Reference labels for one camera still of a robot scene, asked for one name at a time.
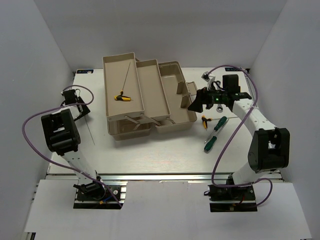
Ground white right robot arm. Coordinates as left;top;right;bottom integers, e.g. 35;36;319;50
188;72;290;200

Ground blue label sticker right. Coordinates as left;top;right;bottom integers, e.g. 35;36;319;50
224;67;243;72

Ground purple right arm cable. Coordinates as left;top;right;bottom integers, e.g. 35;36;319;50
204;65;273;207

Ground long yellow black T-handle key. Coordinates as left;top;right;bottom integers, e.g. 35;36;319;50
121;62;131;94

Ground aluminium table front rail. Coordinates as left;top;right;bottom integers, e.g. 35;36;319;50
46;172;283;183

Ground silver ratchet wrench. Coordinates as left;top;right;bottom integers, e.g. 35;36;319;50
216;104;224;113

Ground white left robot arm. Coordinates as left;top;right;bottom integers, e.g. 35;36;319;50
41;89;106;200

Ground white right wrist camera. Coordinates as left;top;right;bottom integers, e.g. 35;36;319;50
201;72;216;90

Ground small green screwdriver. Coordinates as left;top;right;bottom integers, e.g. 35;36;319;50
204;116;229;144

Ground blue label sticker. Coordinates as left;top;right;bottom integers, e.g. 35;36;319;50
224;67;243;72
76;69;94;74

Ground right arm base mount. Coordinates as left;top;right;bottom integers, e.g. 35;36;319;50
203;184;258;213

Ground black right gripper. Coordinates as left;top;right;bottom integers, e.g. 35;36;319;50
188;83;228;113

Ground beige plastic toolbox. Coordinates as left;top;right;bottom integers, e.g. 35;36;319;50
102;52;197;141

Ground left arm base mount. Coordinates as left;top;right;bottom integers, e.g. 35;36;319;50
73;181;123;210

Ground large green screwdriver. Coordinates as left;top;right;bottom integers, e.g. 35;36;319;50
203;126;223;153

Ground blue label sticker left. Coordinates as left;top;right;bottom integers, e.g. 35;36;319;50
76;69;94;74

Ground yellow black T-handle hex key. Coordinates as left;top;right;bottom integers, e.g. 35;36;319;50
114;90;132;102

